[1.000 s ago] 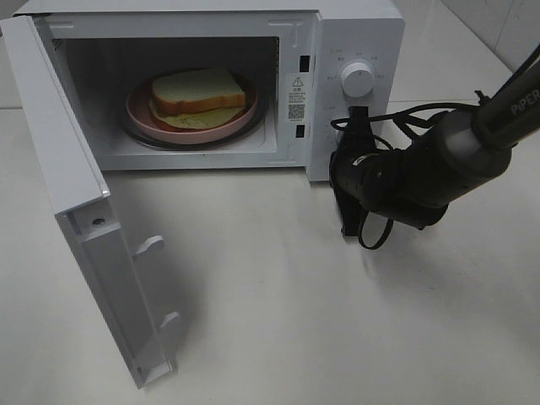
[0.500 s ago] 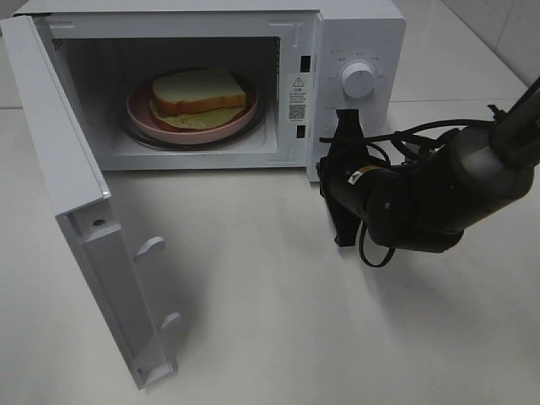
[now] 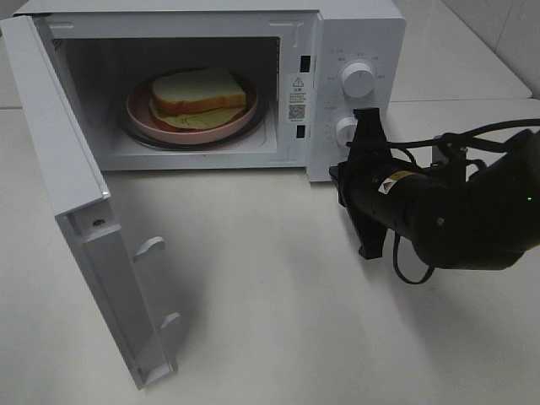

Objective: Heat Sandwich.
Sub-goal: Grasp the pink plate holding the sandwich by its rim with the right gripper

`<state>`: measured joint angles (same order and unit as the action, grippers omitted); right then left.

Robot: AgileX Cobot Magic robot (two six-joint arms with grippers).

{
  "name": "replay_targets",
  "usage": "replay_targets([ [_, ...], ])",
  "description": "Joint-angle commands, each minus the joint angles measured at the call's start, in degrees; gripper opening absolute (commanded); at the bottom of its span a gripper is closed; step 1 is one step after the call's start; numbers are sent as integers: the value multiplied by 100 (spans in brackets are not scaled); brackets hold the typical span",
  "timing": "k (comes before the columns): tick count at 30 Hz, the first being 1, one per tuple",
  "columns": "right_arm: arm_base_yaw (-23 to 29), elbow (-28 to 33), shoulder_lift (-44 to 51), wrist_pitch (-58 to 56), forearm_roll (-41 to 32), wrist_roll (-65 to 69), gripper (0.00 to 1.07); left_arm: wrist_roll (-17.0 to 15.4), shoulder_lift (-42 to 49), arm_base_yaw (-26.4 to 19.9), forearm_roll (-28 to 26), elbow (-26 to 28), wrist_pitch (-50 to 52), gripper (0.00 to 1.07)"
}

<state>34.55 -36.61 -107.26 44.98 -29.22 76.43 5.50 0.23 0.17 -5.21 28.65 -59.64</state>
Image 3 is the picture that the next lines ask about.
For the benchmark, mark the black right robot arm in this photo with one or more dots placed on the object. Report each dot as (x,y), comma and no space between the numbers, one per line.
(466,200)

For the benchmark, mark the upper white power knob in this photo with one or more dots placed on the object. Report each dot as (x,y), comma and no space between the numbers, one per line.
(358,79)

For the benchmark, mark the pink round plate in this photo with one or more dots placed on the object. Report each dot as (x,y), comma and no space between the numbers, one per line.
(194,108)

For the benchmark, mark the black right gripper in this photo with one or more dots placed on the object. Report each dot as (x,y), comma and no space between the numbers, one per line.
(378,191)

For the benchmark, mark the sandwich with lettuce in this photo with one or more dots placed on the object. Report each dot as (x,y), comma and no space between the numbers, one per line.
(198,99)

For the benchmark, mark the white microwave door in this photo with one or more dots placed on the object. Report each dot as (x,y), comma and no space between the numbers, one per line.
(82,203)

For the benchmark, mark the white timer knob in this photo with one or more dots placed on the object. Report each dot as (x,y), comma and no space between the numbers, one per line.
(345,130)

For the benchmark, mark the glass microwave turntable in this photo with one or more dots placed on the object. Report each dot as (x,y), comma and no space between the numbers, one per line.
(137,120)

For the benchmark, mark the white microwave oven body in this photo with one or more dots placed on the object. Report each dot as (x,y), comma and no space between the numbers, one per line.
(271,145)

